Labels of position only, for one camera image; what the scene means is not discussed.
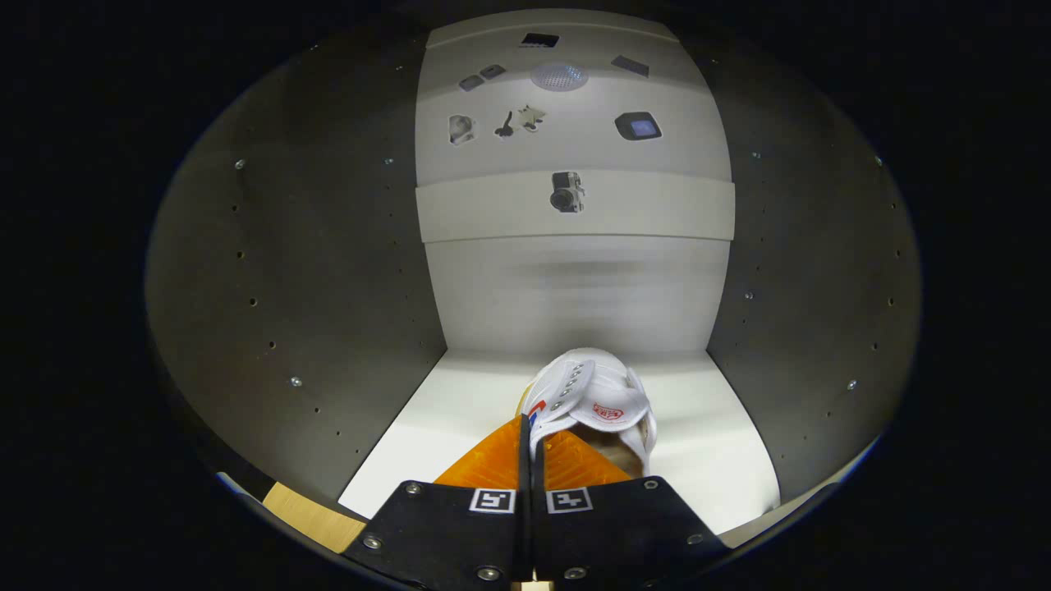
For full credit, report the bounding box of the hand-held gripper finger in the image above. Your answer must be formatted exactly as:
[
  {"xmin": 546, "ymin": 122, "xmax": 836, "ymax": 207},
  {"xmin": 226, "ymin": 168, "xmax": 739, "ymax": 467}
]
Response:
[
  {"xmin": 341, "ymin": 415, "xmax": 530, "ymax": 590},
  {"xmin": 532, "ymin": 427, "xmax": 732, "ymax": 590}
]

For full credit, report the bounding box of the white shoe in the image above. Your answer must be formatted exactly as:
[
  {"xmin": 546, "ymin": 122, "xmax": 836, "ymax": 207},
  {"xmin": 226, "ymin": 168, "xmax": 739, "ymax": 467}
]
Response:
[{"xmin": 515, "ymin": 347, "xmax": 658, "ymax": 479}]

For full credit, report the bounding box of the grey shoe cabinet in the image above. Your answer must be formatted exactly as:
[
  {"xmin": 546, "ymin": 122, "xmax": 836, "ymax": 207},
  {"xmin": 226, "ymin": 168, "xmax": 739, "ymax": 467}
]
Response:
[{"xmin": 146, "ymin": 8, "xmax": 922, "ymax": 559}]

